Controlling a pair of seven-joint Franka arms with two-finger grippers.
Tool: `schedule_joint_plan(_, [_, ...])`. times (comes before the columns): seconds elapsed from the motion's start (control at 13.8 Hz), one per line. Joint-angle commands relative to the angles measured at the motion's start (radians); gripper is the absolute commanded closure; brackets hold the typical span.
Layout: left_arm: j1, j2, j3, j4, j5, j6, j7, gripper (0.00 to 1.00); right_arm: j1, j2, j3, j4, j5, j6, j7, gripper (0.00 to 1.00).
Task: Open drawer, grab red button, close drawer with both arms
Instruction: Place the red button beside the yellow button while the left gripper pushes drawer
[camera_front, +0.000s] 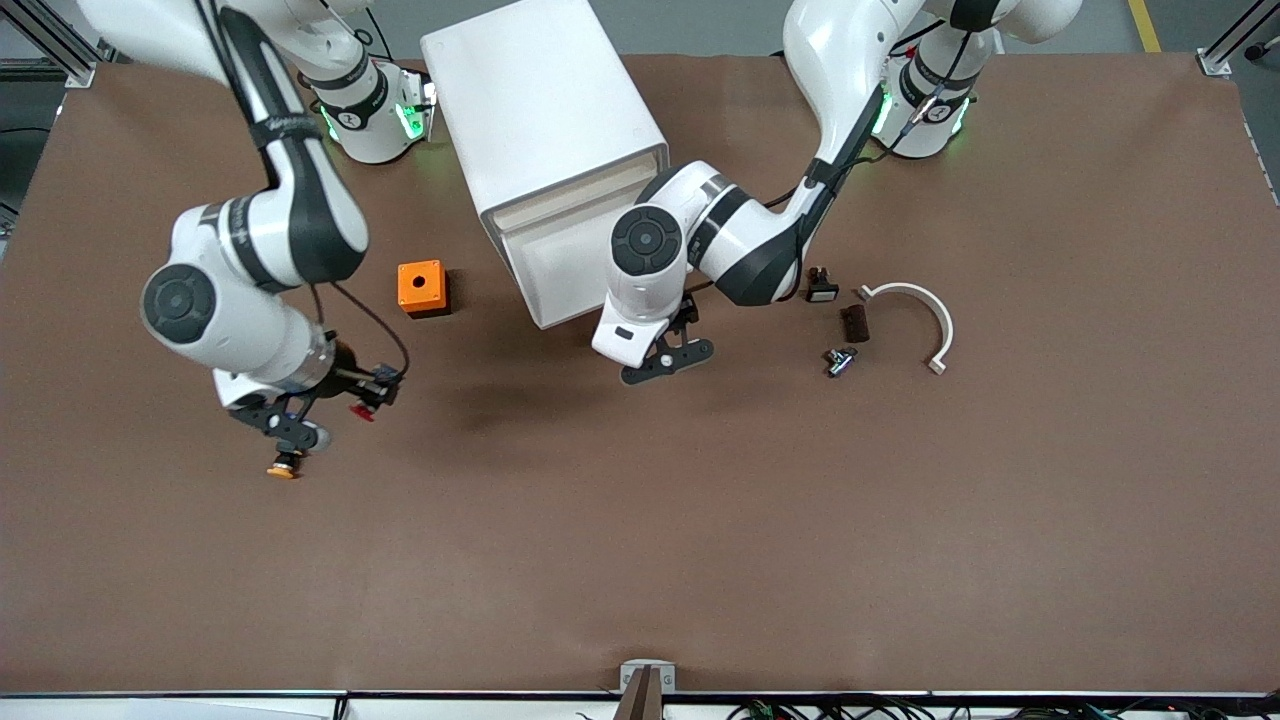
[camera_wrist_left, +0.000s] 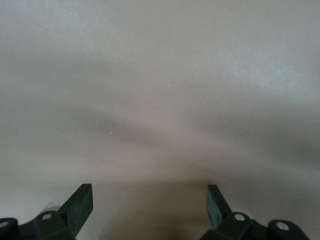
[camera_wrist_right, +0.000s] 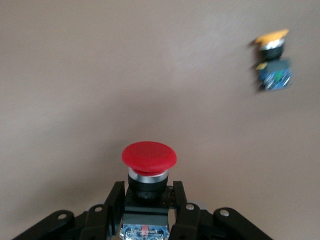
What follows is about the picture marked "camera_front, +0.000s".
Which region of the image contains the white plastic drawer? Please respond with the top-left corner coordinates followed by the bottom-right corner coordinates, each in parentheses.
top-left (488, 150), bottom-right (663, 233)

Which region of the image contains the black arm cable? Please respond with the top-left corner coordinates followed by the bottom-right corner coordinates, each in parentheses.
top-left (195, 0), bottom-right (412, 387)
top-left (765, 0), bottom-right (1001, 217)

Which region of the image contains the aluminium frame profile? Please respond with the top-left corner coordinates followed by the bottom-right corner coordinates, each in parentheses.
top-left (1196, 0), bottom-right (1280, 78)
top-left (0, 0), bottom-right (103, 90)

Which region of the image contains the white dish rack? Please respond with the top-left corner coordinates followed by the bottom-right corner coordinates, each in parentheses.
top-left (495, 165), bottom-right (666, 332)

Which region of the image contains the orange button box with hole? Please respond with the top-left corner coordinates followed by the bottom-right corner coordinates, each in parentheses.
top-left (397, 260), bottom-right (452, 320)

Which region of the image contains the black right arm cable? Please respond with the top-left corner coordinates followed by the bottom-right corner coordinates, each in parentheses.
top-left (195, 0), bottom-right (412, 387)

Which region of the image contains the brown table mat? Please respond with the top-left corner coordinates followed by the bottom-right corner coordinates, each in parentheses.
top-left (0, 50), bottom-right (1280, 697)

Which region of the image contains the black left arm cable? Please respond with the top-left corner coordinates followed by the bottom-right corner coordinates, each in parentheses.
top-left (765, 0), bottom-right (1001, 217)

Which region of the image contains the white curved bracket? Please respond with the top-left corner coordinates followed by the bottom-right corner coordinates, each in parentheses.
top-left (856, 282), bottom-right (955, 377)

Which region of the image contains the white table edge rail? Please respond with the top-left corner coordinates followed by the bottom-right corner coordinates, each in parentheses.
top-left (0, 689), bottom-right (1280, 720)

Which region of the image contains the black cable bundle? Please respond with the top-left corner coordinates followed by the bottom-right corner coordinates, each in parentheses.
top-left (575, 694), bottom-right (1280, 720)

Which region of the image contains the white drawer cabinet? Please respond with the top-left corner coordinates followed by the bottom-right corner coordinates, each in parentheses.
top-left (419, 0), bottom-right (671, 301)

